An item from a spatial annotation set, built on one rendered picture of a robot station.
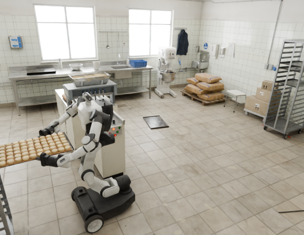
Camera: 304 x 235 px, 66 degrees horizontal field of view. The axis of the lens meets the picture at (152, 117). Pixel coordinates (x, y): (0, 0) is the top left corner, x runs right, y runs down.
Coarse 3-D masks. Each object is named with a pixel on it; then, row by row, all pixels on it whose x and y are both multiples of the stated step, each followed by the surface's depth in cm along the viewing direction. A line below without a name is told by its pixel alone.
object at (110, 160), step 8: (112, 120) 303; (120, 136) 310; (112, 144) 308; (120, 144) 314; (104, 152) 306; (112, 152) 312; (120, 152) 319; (96, 160) 335; (104, 160) 310; (112, 160) 317; (120, 160) 324; (104, 168) 315; (112, 168) 322; (120, 168) 329; (104, 176) 320; (112, 176) 330
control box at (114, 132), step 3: (111, 126) 297; (114, 126) 297; (117, 126) 299; (120, 126) 301; (111, 129) 295; (117, 129) 300; (120, 129) 302; (108, 132) 295; (111, 132) 297; (114, 132) 299; (120, 132) 304; (114, 135) 300; (117, 135) 303
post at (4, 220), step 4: (0, 200) 189; (0, 204) 190; (0, 208) 191; (0, 212) 192; (4, 212) 195; (4, 216) 195; (4, 220) 196; (4, 224) 197; (8, 228) 200; (8, 232) 202
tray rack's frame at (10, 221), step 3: (9, 219) 244; (12, 219) 245; (0, 222) 240; (9, 222) 240; (12, 222) 240; (0, 225) 237; (9, 225) 237; (12, 225) 237; (9, 228) 234; (12, 228) 234; (0, 231) 230; (3, 231) 230; (12, 231) 231; (0, 234) 227; (3, 234) 227; (12, 234) 228
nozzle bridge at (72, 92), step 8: (64, 88) 344; (72, 88) 329; (80, 88) 330; (88, 88) 336; (96, 88) 351; (104, 88) 357; (112, 88) 361; (72, 96) 328; (80, 96) 339; (96, 96) 350; (112, 96) 371
